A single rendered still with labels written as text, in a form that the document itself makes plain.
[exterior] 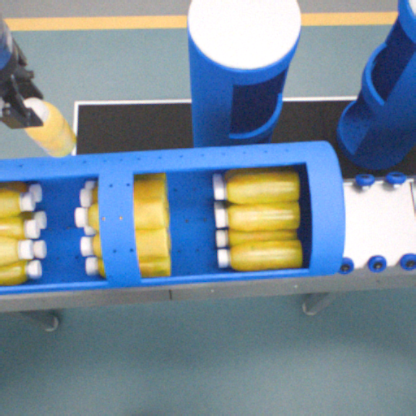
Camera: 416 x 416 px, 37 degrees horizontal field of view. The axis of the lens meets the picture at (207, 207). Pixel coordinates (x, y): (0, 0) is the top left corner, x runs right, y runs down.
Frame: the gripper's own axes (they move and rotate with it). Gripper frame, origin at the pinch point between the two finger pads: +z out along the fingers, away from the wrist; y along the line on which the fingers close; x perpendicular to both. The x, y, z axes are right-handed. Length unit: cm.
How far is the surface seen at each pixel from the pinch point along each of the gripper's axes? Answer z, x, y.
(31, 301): 57, 17, -28
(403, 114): 90, -88, 23
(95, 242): 34.3, -3.4, -17.6
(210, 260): 48, -27, -21
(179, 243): 51, -20, -17
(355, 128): 138, -86, 34
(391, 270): 54, -69, -26
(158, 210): 30.0, -17.1, -12.5
